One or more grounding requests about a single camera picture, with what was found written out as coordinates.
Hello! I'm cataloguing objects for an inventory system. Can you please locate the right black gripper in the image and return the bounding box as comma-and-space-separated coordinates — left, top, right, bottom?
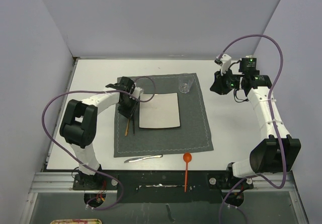
210, 67, 244, 96

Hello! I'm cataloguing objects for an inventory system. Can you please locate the gold fork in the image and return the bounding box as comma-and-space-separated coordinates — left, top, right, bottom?
125, 118, 130, 136

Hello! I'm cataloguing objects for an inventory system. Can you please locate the white square plate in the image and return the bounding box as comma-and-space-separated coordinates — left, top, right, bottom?
139, 93, 181, 129

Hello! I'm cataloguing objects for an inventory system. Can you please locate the clear plastic cup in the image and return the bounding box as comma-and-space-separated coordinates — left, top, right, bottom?
178, 73, 194, 94

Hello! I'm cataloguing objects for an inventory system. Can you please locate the dark grey cloth placemat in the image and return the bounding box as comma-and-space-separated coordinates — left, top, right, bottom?
114, 73, 214, 158

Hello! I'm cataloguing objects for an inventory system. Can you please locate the silver table knife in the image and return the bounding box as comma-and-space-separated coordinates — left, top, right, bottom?
124, 154, 163, 164

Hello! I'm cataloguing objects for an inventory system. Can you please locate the orange plastic spoon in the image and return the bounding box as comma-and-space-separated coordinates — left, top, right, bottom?
183, 153, 192, 192

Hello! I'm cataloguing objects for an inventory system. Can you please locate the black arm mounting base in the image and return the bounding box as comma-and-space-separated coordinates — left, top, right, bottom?
72, 170, 254, 203

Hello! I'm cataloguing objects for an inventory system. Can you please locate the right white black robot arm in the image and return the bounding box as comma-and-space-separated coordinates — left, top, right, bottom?
210, 54, 301, 188

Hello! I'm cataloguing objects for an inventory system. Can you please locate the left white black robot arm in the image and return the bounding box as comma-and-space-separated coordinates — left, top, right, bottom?
59, 77, 144, 189

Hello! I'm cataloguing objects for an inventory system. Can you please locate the floral tray edge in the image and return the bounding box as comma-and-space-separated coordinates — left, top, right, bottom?
50, 218, 102, 224

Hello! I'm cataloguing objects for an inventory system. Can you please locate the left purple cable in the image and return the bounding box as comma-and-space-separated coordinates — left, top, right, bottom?
41, 76, 157, 211

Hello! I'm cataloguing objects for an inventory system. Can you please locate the purple cable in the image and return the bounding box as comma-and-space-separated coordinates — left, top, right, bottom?
218, 34, 287, 224
41, 76, 157, 211

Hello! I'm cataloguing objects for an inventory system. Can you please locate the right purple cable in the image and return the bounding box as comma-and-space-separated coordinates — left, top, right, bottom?
218, 34, 287, 224

